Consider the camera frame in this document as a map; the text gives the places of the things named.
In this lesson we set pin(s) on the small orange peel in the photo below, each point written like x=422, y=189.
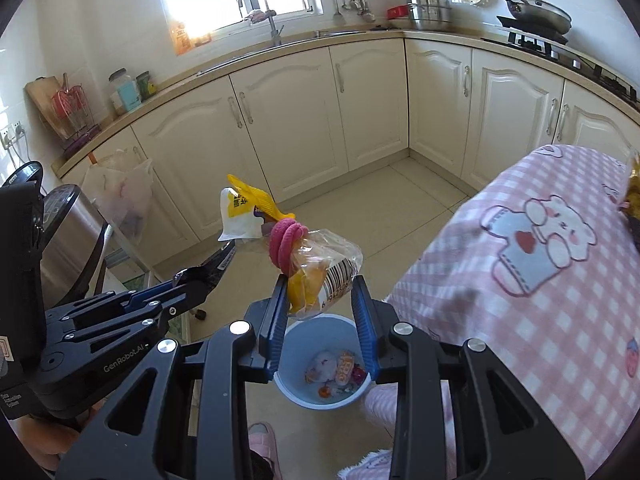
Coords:
x=326, y=390

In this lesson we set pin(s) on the faucet cloth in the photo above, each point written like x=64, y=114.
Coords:
x=260, y=16

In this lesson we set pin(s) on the orange packet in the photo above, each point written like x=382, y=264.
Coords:
x=181, y=40

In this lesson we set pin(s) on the translucent hanging plastic bag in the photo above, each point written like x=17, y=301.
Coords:
x=120, y=195

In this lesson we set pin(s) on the colourful candy wrapper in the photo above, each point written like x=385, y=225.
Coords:
x=360, y=376

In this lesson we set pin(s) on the white plastic bag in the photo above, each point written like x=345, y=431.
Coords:
x=325, y=362

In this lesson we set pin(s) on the clear bread bag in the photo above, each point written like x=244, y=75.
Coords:
x=330, y=270

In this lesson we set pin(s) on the orange and white bag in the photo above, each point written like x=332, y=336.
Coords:
x=345, y=367

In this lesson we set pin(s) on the pink slipper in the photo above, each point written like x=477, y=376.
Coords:
x=262, y=440

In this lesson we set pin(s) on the steel wok with lid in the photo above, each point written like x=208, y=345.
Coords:
x=540, y=12

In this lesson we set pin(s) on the hanging metal ladle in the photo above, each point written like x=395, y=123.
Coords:
x=367, y=14

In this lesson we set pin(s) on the person's pink pajama leg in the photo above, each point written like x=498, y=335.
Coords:
x=380, y=405

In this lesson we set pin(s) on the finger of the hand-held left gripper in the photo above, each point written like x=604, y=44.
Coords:
x=165, y=307
x=150, y=294

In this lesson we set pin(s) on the steel kitchen faucet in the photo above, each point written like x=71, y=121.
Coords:
x=272, y=25

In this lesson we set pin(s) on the person's left hand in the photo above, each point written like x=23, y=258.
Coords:
x=35, y=440

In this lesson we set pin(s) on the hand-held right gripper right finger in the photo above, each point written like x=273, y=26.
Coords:
x=362, y=320

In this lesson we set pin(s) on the stainless steel sink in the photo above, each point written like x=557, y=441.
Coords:
x=340, y=33

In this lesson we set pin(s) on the teal box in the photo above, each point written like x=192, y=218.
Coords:
x=128, y=97

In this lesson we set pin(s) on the hanging metal spatula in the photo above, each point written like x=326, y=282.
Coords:
x=339, y=17

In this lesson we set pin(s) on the blue trash bin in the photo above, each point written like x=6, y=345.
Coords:
x=310, y=330

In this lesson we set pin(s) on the stainless steel steamer pot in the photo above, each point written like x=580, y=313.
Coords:
x=430, y=12

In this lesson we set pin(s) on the wooden cutting board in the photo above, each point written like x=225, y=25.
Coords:
x=42, y=100

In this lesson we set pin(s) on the red container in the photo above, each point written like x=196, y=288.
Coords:
x=397, y=11

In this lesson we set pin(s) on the black gas stove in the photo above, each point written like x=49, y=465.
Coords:
x=575, y=57

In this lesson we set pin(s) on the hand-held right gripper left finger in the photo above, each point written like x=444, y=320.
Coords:
x=277, y=310

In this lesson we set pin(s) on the glass jar white lid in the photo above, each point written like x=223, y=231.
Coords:
x=119, y=80

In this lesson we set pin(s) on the white wall socket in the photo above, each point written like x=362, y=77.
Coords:
x=11, y=134

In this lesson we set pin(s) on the pink checked tablecloth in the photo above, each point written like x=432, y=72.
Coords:
x=525, y=310

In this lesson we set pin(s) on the black plastic wrapper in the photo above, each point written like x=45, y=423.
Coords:
x=210, y=270

